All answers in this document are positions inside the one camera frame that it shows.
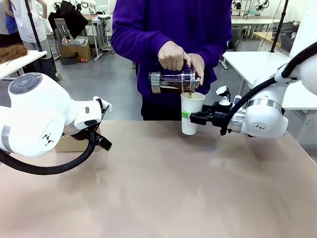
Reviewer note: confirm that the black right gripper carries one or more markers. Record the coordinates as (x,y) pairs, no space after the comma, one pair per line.
(219,116)

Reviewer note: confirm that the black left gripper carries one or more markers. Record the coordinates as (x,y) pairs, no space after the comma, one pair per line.
(79,134)

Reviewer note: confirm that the white paper cup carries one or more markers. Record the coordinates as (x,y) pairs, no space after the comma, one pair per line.
(189,105)

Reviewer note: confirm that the brown cardboard cup carrier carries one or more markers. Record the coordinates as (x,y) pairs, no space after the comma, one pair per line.
(69,146)

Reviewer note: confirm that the glass french press coffee pot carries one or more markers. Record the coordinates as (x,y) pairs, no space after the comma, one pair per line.
(171,81)

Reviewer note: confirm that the person's left forearm purple sleeve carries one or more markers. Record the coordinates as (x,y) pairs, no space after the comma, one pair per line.
(218,49)

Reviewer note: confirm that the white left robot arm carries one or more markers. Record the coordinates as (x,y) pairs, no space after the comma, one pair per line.
(37,111)

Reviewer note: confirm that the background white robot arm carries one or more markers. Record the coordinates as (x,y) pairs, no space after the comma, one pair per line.
(90,3)
(262,5)

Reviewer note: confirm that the person's right forearm purple sleeve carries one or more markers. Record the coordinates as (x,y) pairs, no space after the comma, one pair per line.
(133,47)

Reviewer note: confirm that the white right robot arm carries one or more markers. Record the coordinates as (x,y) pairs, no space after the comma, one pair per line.
(265,116)

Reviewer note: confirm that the person's left hand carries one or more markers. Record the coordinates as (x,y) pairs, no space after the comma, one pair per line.
(198,63)

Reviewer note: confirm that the person's right hand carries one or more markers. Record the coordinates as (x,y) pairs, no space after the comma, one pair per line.
(172,55)

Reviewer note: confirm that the large white table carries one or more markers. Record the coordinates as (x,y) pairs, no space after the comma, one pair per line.
(247,64)

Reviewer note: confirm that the brown cardboard floor box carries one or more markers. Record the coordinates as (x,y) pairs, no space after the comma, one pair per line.
(74,52)

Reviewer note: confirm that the person body purple sweater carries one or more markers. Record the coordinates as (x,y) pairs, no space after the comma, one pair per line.
(173,19)

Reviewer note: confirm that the wooden top table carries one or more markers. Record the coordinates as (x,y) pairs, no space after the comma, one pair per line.
(265,36)

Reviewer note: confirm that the grey flat box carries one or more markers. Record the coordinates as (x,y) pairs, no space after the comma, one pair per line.
(76,41)

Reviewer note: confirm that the distant white table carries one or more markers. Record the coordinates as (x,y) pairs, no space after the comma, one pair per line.
(252,21)

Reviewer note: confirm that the small white side table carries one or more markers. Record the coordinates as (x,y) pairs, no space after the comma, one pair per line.
(24,60)

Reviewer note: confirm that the black stand pole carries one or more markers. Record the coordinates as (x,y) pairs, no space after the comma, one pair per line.
(278,27)
(34,27)

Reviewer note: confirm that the brown furry object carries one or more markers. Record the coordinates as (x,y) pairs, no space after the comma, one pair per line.
(12,53)

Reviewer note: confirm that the black hanging cloth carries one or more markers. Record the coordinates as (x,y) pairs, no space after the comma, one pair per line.
(70,17)

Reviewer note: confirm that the person in white shirt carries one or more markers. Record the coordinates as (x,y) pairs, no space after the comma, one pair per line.
(27,15)

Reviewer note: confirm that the person in blue top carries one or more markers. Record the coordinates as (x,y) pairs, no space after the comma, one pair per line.
(7,19)

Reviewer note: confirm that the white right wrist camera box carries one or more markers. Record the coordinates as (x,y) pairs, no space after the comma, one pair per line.
(221,90)

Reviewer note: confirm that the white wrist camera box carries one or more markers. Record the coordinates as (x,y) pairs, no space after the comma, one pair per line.
(221,90)
(106,106)

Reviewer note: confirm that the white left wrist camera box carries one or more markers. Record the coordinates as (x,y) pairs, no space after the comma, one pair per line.
(106,106)

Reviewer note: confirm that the white frame desk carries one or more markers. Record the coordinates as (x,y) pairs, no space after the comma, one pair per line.
(95,27)

